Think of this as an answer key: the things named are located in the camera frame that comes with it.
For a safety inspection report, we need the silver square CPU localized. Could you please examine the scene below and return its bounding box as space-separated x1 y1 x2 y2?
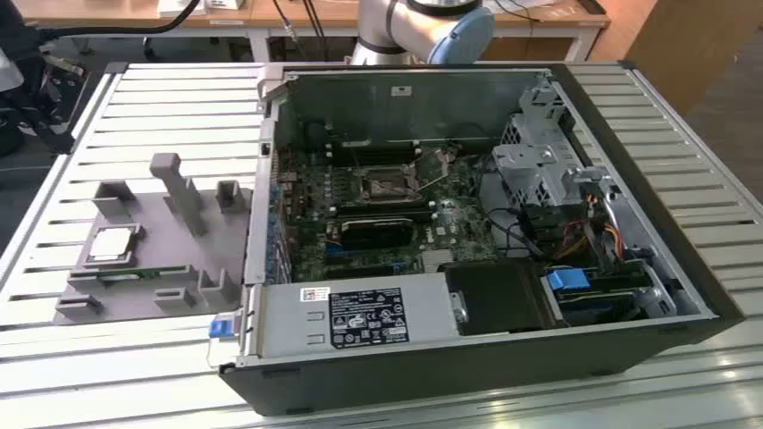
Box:
84 225 141 262

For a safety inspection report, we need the black RAM slot bank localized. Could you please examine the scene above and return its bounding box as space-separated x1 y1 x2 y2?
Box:
326 140 420 166
334 199 433 220

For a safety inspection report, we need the CPU socket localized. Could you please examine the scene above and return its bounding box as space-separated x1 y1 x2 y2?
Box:
354 165 418 201

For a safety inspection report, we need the wooden desk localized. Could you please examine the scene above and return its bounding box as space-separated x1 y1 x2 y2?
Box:
22 0 610 63

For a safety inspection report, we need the green RAM stick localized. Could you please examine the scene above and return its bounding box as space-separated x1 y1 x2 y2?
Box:
96 266 186 283

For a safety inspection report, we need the grey parts rack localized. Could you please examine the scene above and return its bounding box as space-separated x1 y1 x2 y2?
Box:
50 152 254 326

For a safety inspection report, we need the blue case latch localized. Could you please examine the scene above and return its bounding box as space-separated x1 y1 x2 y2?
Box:
208 314 241 341

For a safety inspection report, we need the black graphics card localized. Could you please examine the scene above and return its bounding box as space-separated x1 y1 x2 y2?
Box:
340 216 414 251

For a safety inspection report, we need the metal locking lever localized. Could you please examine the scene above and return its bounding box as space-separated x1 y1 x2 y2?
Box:
418 168 449 190

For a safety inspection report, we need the metal socket cover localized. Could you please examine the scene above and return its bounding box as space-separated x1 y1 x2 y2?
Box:
405 147 461 189

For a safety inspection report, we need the grey power supply unit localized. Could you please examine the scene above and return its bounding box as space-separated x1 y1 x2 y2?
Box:
252 273 460 360

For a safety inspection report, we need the green motherboard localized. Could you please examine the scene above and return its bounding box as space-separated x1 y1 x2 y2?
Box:
274 145 498 283

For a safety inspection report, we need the small silver heat sink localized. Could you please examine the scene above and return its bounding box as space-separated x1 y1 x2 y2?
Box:
420 249 458 271

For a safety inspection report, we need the silver metal drive cage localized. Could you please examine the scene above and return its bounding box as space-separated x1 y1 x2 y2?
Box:
490 84 614 207

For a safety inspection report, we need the black disk bay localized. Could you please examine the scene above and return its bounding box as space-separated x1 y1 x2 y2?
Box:
442 261 565 336

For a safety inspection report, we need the black open PC case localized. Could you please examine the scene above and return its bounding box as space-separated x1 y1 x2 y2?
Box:
217 62 745 419

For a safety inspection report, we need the blue disk carrier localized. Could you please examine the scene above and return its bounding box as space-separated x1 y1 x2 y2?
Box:
544 267 590 294

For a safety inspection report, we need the wooden cabinet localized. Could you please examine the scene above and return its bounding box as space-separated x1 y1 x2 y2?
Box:
622 0 763 115

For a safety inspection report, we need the thick black cable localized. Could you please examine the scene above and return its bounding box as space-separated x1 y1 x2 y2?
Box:
33 0 201 38

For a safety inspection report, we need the black wire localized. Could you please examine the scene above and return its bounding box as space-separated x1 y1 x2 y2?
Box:
482 206 541 261

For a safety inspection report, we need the coloured power wire bundle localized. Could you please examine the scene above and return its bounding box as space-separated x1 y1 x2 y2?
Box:
553 191 628 270

